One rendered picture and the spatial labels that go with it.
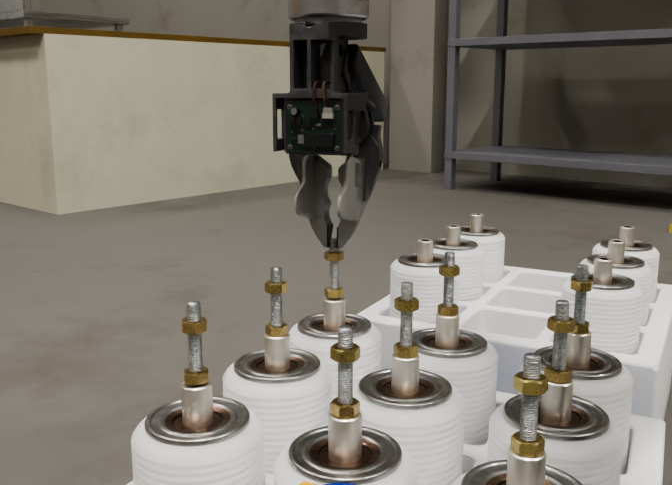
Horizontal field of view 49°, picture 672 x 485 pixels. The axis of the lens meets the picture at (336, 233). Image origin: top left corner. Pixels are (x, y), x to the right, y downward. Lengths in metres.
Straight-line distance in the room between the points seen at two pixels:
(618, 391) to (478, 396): 0.12
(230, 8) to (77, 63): 2.81
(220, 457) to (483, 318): 0.63
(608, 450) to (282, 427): 0.25
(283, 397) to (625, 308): 0.48
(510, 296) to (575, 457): 0.66
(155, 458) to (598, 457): 0.30
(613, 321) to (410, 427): 0.43
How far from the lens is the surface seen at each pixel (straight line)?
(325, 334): 0.72
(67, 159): 3.04
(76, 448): 1.12
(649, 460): 0.70
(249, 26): 5.57
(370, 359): 0.73
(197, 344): 0.54
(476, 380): 0.69
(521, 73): 4.21
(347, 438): 0.49
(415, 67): 4.28
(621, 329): 0.95
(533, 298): 1.18
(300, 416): 0.63
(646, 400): 0.93
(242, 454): 0.54
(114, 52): 3.14
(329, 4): 0.67
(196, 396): 0.54
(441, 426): 0.58
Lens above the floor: 0.49
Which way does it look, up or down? 11 degrees down
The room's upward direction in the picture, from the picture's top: straight up
